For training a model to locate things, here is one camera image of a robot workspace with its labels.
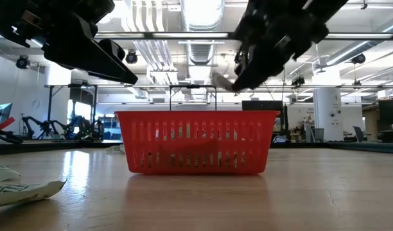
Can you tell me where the wooden cabinet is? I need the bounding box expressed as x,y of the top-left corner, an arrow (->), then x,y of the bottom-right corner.
362,104 -> 380,141

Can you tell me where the tilted computer monitor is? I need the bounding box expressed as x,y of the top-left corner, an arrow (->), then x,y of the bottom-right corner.
0,102 -> 13,128

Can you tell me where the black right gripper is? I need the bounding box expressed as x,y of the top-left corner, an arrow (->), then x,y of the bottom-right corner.
231,0 -> 349,92

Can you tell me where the black aluminium table frame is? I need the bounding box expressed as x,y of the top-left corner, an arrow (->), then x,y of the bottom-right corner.
0,139 -> 393,155

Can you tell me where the black hanging ceiling device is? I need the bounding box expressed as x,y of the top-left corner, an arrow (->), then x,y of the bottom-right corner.
234,51 -> 249,75

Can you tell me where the grey waste bin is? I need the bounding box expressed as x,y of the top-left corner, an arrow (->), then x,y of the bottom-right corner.
313,128 -> 326,143

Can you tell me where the dark office chair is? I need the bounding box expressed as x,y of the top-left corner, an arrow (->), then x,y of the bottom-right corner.
353,125 -> 367,143

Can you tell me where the black cable bundle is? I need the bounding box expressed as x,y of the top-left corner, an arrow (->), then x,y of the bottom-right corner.
0,126 -> 24,145

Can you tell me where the red strap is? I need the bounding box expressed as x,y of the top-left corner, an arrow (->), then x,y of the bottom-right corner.
0,116 -> 16,132

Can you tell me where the large black screen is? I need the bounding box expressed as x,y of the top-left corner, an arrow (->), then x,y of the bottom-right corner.
378,98 -> 393,126

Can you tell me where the white round pillar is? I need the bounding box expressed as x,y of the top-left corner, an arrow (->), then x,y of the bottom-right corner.
313,69 -> 345,142

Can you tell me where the silver ventilation duct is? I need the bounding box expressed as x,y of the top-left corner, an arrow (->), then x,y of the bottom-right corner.
179,0 -> 226,103

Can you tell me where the red slotted plastic basket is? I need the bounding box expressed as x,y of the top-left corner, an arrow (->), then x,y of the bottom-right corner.
114,110 -> 281,176

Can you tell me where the black flat monitor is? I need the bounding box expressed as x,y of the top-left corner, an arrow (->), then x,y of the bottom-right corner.
241,100 -> 289,133

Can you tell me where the thin black metal frame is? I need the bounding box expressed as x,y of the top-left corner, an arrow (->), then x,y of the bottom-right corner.
168,84 -> 218,112

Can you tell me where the black workstation frame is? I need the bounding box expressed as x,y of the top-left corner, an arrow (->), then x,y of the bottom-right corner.
44,83 -> 98,142

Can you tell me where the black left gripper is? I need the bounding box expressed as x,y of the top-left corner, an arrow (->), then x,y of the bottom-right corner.
0,0 -> 139,85

